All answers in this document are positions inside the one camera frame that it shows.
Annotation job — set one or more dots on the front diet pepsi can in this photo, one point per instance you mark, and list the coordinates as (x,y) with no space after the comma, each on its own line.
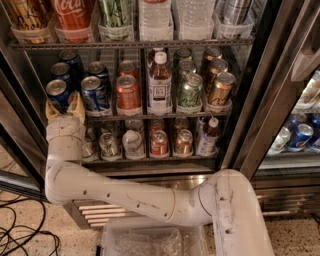
(95,94)

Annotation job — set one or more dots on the clear water bottle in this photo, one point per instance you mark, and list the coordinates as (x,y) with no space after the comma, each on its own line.
(155,20)
(194,19)

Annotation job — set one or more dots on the rear diet pepsi can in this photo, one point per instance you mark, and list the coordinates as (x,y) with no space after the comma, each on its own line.
(99,69)

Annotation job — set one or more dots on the rear green lacroix can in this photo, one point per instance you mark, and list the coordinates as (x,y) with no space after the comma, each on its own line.
(181,54)

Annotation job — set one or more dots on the rear orange soda can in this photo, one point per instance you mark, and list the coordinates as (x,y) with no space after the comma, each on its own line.
(128,67)

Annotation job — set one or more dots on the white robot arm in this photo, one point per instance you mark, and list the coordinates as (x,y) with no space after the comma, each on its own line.
(226,199)

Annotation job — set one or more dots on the red coca cola can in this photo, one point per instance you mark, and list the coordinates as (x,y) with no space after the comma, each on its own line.
(73,19)

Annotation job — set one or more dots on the diet pepsi can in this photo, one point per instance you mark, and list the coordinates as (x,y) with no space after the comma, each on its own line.
(95,94)
(99,69)

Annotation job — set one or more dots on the bottom shelf copper can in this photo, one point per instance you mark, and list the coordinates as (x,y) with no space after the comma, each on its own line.
(183,142)

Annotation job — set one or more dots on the top shelf silver can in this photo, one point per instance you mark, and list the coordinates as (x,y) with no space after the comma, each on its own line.
(233,12)

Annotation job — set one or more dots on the right glass fridge door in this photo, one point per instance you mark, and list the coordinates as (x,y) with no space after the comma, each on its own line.
(291,54)

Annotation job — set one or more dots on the bottom shelf red can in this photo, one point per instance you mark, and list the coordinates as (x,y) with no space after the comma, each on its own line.
(159,143)

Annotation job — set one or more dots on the rear iced tea bottle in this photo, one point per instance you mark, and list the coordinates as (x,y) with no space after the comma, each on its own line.
(151,56)

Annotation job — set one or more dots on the bottom shelf leftmost can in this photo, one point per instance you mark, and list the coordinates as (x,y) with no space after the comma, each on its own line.
(89,153)

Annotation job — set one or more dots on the right fridge edge pepsi can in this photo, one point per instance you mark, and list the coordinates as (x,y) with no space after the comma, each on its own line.
(314,142)

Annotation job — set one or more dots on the right clear water bottle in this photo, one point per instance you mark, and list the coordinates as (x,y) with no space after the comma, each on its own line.
(194,19)

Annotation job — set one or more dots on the right fridge white can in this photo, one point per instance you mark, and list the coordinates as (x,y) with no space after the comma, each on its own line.
(280,141)

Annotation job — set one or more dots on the stainless steel fridge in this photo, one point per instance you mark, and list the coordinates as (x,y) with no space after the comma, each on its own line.
(285,185)

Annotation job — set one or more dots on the bottom shelf tea bottle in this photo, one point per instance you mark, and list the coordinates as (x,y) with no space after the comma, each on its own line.
(207,137)

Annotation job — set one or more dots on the left clear water bottle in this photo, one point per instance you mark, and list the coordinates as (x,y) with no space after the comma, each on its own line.
(155,20)

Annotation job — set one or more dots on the front iced tea bottle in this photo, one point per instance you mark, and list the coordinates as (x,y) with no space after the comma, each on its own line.
(159,85)

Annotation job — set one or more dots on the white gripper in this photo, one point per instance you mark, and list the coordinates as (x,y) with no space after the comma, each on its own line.
(65,126)

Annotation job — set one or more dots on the rear gold lacroix can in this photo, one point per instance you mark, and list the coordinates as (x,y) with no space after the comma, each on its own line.
(209,54)

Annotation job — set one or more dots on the gold lacroix can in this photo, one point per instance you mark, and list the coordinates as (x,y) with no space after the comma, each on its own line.
(221,90)
(209,54)
(214,67)

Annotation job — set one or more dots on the orange soda can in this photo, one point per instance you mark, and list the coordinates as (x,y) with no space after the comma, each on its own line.
(128,67)
(128,93)

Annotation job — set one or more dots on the left open fridge door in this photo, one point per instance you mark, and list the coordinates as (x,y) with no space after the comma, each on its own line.
(22,125)

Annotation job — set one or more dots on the iced tea bottle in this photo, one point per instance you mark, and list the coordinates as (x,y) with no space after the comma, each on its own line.
(159,85)
(151,56)

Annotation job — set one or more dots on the clear plastic bin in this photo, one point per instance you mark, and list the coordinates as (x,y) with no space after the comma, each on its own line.
(143,236)

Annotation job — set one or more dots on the front orange soda can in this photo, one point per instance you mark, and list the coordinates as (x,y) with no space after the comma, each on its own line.
(128,93)

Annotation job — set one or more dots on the front green lacroix can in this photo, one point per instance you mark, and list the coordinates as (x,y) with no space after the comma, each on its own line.
(190,91)

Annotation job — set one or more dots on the middle gold lacroix can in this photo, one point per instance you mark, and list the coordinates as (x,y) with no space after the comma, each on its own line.
(214,67)

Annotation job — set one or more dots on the top shelf green can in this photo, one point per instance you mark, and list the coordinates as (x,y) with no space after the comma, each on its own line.
(116,18)

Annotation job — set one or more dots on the top shelf yellow lacroix can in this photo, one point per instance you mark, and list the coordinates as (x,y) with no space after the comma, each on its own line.
(31,20)

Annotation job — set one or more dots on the front gold lacroix can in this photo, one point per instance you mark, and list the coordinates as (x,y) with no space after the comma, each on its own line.
(221,90)

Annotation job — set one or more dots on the middle green lacroix can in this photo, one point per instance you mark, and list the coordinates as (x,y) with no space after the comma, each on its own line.
(185,66)

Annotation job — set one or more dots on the green lacroix can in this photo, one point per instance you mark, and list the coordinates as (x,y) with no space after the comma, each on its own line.
(185,66)
(181,54)
(190,91)

